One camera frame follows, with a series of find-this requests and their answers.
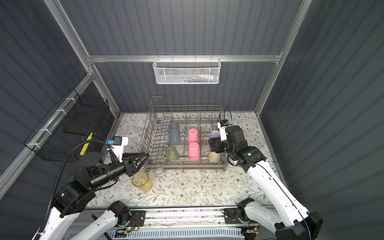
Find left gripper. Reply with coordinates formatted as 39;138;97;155
91;150;149;191

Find purple plastic cup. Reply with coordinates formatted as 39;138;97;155
208;130;221;147

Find beige plastic cup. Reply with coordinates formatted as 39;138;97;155
208;152;222;163

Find yellow transparent cup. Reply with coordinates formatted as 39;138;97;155
132;171;153;193

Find pink plastic cup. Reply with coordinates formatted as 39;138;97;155
188;142;201;161
188;128;200;144

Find green transparent cup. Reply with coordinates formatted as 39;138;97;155
165;147;180;165

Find blue transparent cup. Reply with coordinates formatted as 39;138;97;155
169;123;181;147

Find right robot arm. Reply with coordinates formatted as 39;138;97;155
209;138;323;240

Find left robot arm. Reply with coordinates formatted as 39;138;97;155
33;137;150;240

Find floral table mat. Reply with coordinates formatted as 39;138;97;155
87;112;281;208

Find yellow brush in basket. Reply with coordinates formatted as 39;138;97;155
80;132;94;156

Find items in white basket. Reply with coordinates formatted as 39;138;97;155
179;74;219;84

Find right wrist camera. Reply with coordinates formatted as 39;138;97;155
218;119;230;142

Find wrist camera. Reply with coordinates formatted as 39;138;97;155
218;119;230;142
107;136;129;163

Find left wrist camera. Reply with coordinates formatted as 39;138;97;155
107;136;129;163

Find grey wire dish rack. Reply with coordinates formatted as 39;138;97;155
140;97;228;170

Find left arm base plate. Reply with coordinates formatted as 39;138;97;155
115;210;147;230

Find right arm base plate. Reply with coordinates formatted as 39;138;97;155
221;208;260;225

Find aluminium mounting rail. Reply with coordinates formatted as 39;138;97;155
61;205;307;229

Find black wire wall basket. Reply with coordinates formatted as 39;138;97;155
24;92;115;162

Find white mesh wall basket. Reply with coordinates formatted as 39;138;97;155
153;60;222;85

